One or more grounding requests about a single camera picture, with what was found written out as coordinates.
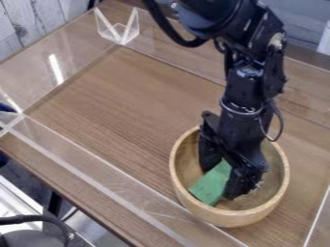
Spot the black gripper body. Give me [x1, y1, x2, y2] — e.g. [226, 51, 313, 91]
[201, 98, 274, 173]

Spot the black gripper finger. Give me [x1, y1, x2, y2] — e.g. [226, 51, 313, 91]
[200, 134, 222, 172]
[222, 166, 265, 201]

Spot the green rectangular block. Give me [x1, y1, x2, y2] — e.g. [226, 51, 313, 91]
[189, 160, 232, 206]

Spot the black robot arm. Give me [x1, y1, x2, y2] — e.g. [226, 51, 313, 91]
[142, 0, 286, 200]

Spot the brown wooden bowl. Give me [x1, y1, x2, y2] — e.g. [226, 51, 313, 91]
[169, 126, 290, 228]

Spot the black table leg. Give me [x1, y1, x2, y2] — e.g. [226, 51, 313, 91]
[49, 192, 63, 216]

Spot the blue object at left edge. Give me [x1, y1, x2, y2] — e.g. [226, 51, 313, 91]
[0, 102, 18, 113]

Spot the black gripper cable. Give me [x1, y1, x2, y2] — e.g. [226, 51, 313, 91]
[258, 99, 286, 143]

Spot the clear acrylic enclosure wall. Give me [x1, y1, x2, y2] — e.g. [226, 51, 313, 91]
[0, 7, 330, 247]

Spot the black cable on floor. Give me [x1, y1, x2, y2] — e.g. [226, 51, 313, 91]
[0, 214, 70, 247]

